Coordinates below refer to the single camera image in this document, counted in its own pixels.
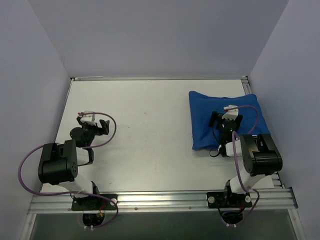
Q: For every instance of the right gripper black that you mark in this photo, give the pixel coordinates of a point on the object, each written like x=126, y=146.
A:
x=225, y=119

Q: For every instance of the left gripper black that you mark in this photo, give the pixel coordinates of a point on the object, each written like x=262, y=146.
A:
x=97, y=127

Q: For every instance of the blue surgical drape cloth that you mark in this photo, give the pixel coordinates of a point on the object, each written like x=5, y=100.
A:
x=201, y=108

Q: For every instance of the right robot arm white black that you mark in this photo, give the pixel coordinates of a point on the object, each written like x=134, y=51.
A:
x=260, y=156

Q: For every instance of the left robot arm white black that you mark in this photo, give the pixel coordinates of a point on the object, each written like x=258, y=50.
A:
x=59, y=162

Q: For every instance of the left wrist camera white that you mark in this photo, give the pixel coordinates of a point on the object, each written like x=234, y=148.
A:
x=88, y=117

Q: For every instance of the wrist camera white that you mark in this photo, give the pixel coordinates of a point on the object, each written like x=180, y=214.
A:
x=231, y=112
x=88, y=117

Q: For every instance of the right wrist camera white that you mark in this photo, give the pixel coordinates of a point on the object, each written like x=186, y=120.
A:
x=231, y=112

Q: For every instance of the aluminium back rail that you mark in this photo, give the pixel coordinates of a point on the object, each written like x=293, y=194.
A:
x=155, y=78

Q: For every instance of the aluminium rail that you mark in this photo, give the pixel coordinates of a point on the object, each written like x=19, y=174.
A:
x=155, y=78
x=164, y=201

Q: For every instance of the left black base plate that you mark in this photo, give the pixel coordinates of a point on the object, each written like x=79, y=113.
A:
x=92, y=203

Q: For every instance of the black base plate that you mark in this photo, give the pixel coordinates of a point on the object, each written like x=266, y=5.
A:
x=92, y=203
x=215, y=200

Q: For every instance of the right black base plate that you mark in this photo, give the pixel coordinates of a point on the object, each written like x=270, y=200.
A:
x=215, y=200

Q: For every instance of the aluminium front rail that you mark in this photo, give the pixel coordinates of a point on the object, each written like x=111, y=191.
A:
x=164, y=201

